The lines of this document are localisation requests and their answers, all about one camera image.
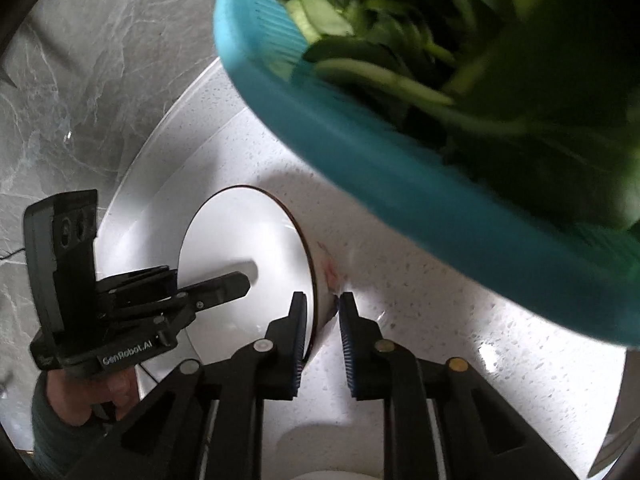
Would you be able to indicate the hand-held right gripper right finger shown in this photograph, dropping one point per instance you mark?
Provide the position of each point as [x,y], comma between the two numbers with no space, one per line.
[346,340]

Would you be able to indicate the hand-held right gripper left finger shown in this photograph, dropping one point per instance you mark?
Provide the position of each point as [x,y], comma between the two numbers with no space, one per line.
[299,330]

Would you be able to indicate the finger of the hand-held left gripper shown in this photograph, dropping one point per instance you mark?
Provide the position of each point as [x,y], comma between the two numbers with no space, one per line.
[220,290]
[140,282]

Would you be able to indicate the green leafy vegetables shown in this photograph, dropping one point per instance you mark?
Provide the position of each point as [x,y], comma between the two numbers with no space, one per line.
[400,35]

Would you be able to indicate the person's left hand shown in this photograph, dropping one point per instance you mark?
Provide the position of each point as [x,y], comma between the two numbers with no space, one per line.
[120,390]

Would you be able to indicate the large red-rimmed white bowl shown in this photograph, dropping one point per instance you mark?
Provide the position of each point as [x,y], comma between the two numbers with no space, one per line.
[240,240]

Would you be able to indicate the white round dish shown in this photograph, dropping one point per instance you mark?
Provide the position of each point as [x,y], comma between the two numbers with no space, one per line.
[322,475]

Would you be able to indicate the teal plastic colander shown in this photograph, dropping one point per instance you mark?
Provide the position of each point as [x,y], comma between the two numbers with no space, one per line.
[400,170]

